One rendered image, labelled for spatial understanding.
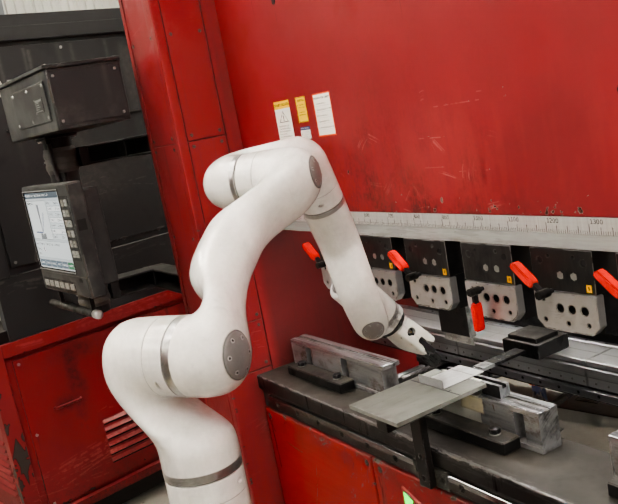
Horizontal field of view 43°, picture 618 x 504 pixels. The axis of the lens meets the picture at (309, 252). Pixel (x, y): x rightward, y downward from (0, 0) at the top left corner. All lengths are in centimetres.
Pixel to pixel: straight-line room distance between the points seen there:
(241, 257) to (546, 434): 85
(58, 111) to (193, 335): 147
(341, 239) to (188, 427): 58
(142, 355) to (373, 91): 99
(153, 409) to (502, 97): 88
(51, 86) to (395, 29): 111
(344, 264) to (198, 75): 105
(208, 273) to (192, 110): 131
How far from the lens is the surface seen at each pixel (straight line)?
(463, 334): 189
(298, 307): 264
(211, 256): 123
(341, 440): 227
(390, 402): 184
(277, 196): 131
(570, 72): 148
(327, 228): 158
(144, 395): 119
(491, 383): 187
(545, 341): 204
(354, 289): 160
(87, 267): 247
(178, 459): 118
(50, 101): 250
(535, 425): 179
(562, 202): 154
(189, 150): 245
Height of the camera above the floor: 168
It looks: 10 degrees down
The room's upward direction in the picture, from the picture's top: 11 degrees counter-clockwise
